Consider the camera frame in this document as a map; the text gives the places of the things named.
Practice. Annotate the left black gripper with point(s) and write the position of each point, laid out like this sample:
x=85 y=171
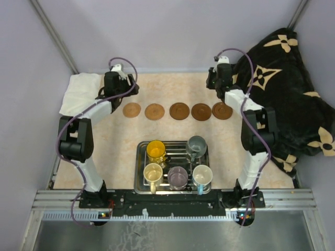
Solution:
x=127 y=82

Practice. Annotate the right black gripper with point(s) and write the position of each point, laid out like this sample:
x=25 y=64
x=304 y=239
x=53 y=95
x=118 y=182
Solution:
x=212 y=71

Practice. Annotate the woven rattan coaster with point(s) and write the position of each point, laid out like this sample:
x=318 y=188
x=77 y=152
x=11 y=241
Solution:
x=131 y=110
x=154 y=112

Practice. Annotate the dark wooden coaster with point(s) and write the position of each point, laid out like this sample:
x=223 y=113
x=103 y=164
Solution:
x=179 y=111
x=221 y=111
x=201 y=112

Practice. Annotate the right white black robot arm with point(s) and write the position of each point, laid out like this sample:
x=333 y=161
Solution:
x=259 y=128

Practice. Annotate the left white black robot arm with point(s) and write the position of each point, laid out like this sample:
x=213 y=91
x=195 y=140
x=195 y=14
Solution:
x=75 y=143

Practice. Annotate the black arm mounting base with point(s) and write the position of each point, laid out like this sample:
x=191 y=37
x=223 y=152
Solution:
x=126 y=202

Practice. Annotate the yellow glass cup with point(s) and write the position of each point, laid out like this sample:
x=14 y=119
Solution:
x=156 y=152

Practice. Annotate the white folded towel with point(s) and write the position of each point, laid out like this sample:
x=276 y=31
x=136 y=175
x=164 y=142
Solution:
x=81 y=92

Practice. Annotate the black floral blanket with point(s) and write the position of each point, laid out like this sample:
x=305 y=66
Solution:
x=281 y=81

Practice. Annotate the grey ceramic mug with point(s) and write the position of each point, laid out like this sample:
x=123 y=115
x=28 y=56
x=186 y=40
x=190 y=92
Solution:
x=196 y=147

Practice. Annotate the cream ceramic mug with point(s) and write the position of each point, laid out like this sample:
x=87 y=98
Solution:
x=153 y=174

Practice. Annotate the purple ceramic mug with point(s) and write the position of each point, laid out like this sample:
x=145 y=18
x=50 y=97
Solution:
x=177 y=178

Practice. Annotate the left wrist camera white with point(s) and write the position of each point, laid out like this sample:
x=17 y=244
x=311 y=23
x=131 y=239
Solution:
x=118 y=68

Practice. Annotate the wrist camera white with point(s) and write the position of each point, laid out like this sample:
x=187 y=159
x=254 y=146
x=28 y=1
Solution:
x=222 y=60
x=118 y=68

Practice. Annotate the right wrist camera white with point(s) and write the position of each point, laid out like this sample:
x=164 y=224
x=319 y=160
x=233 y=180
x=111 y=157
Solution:
x=222 y=60

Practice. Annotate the white mug blue handle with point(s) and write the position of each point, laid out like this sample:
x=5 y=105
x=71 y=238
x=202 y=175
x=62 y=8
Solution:
x=202 y=176

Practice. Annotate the aluminium frame rail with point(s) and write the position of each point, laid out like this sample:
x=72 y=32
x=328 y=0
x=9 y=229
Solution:
x=62 y=205

